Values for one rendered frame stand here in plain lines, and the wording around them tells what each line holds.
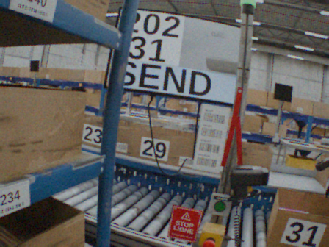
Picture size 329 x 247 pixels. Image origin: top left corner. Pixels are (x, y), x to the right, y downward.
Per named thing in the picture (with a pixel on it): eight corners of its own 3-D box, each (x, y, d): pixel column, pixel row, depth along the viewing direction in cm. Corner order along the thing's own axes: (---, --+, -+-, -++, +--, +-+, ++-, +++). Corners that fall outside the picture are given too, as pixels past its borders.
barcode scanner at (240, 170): (266, 203, 68) (269, 169, 68) (226, 203, 72) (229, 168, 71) (264, 196, 75) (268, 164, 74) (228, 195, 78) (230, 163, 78)
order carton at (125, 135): (77, 144, 164) (79, 117, 162) (99, 140, 192) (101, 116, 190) (131, 158, 152) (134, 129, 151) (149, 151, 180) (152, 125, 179)
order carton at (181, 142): (131, 158, 153) (134, 129, 151) (148, 151, 181) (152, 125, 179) (198, 172, 141) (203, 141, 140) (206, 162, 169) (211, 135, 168)
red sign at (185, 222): (167, 237, 83) (172, 205, 82) (167, 235, 84) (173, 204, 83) (212, 246, 79) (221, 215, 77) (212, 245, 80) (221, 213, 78)
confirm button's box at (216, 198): (206, 214, 77) (211, 195, 76) (208, 210, 80) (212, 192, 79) (228, 217, 75) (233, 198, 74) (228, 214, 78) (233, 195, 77)
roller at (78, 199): (63, 202, 101) (67, 212, 101) (116, 176, 151) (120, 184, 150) (56, 203, 103) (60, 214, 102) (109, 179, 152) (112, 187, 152)
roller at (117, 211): (102, 217, 95) (106, 228, 95) (147, 185, 145) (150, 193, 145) (92, 218, 97) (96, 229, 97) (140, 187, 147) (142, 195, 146)
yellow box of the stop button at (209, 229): (195, 250, 73) (200, 231, 72) (200, 238, 81) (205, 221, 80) (240, 258, 69) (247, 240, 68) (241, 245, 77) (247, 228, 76)
